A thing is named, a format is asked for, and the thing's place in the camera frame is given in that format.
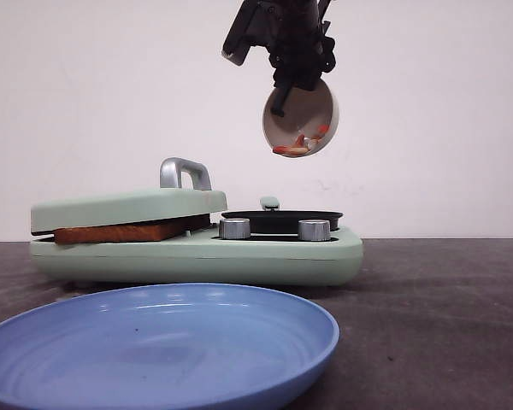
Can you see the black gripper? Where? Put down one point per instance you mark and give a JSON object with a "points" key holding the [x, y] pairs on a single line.
{"points": [[300, 51]]}

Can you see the cream ribbed bowl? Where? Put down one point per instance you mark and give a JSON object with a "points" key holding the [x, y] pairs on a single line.
{"points": [[304, 112]]}

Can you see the orange shrimp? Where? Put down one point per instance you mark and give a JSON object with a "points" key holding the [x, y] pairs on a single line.
{"points": [[290, 150], [310, 143]]}

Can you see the mint green breakfast maker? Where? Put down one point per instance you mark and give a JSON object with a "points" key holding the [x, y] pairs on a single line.
{"points": [[203, 256]]}

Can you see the mint green hinged lid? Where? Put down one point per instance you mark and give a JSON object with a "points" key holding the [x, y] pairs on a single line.
{"points": [[185, 190]]}

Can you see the black frying pan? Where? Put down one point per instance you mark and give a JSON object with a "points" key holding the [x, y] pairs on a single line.
{"points": [[273, 220]]}

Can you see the silver right control knob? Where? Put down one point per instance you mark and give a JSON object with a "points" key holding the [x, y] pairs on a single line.
{"points": [[314, 230]]}

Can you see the silver control knob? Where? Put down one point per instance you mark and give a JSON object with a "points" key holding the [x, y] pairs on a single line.
{"points": [[234, 229], [314, 230]]}

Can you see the silver left control knob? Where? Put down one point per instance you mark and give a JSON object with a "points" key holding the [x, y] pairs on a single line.
{"points": [[234, 229]]}

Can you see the blue plate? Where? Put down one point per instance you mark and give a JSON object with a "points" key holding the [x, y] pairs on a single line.
{"points": [[172, 346]]}

